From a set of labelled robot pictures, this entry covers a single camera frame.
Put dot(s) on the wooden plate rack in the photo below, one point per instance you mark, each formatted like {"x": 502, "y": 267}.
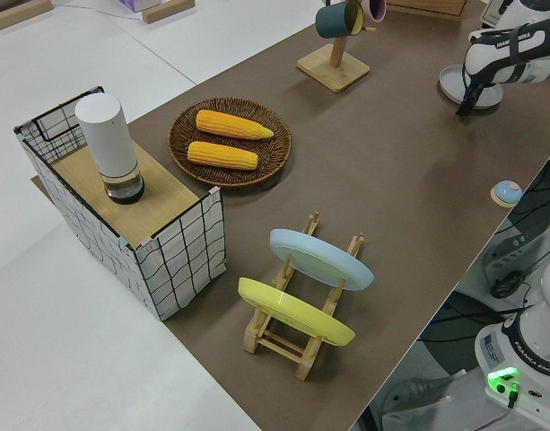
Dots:
{"x": 274, "y": 345}

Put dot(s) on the light wooden block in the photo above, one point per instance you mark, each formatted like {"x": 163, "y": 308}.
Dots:
{"x": 167, "y": 10}
{"x": 14, "y": 15}

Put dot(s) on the gray plate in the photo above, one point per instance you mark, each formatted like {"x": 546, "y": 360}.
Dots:
{"x": 449, "y": 83}

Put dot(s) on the blue service bell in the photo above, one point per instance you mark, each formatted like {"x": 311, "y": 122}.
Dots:
{"x": 508, "y": 190}

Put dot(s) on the white toaster oven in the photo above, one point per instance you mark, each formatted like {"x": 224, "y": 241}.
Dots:
{"x": 492, "y": 11}

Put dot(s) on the yellow corn cob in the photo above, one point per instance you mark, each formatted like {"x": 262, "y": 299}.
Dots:
{"x": 223, "y": 156}
{"x": 234, "y": 125}

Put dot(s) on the yellow plate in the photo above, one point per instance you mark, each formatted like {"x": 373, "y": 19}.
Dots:
{"x": 297, "y": 314}

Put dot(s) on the purple box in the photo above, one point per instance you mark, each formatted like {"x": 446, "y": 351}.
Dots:
{"x": 137, "y": 4}

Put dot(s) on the brown table mat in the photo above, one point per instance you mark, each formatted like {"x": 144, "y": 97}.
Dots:
{"x": 391, "y": 179}

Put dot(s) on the dark blue mug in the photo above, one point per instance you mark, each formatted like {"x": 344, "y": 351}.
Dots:
{"x": 333, "y": 20}

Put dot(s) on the wooden mug tree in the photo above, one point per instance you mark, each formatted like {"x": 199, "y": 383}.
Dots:
{"x": 333, "y": 67}

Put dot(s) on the light blue plate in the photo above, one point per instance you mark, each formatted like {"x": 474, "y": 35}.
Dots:
{"x": 319, "y": 260}

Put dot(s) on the brown wicker basket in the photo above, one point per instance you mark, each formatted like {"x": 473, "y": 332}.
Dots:
{"x": 225, "y": 177}

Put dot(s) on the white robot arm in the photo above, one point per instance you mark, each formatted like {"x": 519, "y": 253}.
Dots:
{"x": 526, "y": 8}
{"x": 503, "y": 58}

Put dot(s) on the pink mug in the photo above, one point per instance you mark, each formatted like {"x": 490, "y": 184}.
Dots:
{"x": 375, "y": 9}

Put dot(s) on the white cylinder bottle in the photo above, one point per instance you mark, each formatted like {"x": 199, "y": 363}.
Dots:
{"x": 106, "y": 139}

